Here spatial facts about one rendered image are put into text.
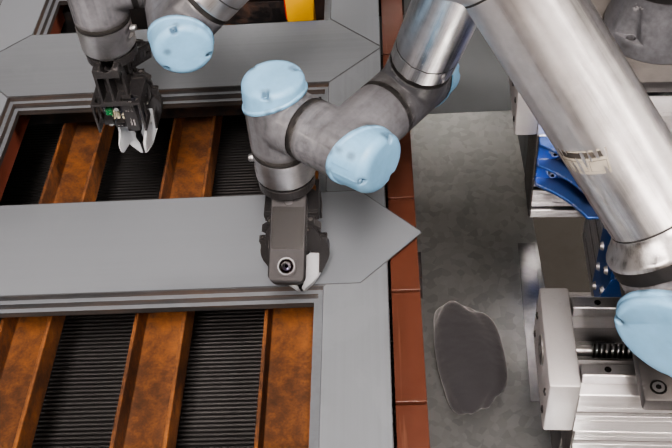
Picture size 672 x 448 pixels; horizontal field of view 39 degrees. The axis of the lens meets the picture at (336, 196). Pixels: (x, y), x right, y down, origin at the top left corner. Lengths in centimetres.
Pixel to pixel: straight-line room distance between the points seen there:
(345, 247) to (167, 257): 26
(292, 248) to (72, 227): 43
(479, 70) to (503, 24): 148
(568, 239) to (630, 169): 175
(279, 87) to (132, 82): 39
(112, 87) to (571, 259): 145
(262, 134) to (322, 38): 67
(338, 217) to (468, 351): 27
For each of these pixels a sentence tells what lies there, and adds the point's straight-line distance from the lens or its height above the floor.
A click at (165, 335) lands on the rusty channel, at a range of 153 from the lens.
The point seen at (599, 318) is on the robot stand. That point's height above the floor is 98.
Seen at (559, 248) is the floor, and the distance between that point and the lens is 251.
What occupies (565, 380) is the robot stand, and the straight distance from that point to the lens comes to 107.
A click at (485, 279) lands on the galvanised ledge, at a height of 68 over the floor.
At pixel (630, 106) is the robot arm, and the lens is 78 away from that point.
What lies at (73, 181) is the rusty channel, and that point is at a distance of 181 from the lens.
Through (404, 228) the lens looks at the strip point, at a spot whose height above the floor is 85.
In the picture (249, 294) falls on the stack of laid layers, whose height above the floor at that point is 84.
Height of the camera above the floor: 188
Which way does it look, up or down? 46 degrees down
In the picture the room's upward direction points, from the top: 6 degrees counter-clockwise
